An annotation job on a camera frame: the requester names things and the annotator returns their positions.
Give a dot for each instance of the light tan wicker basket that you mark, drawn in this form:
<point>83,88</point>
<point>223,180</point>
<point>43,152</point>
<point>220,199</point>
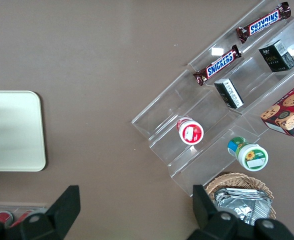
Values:
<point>237,180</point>

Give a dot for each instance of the clear acrylic stepped display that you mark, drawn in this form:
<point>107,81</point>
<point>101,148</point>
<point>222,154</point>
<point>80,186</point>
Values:
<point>167,117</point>

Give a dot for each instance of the silver foil packs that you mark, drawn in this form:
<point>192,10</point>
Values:
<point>244,205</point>

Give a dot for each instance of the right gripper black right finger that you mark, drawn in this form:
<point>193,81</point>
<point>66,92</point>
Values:
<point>212,227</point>

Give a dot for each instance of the green lid yoghurt cup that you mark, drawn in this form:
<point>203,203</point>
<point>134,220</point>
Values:
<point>252,156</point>

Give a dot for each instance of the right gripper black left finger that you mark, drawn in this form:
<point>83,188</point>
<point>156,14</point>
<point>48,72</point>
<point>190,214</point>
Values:
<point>59,215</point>

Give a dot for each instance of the clear acrylic bottle rack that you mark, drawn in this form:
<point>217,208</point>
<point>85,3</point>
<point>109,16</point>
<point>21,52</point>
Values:
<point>17,205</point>

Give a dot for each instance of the red lid yoghurt cup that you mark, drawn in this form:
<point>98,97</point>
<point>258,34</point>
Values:
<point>190,132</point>

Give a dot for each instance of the red cola bottle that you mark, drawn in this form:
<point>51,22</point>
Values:
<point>23,217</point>
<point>1,216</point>

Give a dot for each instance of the red plaid cookie box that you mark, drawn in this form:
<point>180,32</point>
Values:
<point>289,115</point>

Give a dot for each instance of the Snickers chocolate bar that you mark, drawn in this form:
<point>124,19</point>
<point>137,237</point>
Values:
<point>218,66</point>
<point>263,22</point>

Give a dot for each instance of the small black carton box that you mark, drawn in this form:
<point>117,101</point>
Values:
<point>277,57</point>
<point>229,93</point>

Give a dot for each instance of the cream rectangular serving tray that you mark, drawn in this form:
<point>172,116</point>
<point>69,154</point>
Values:
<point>14,130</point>

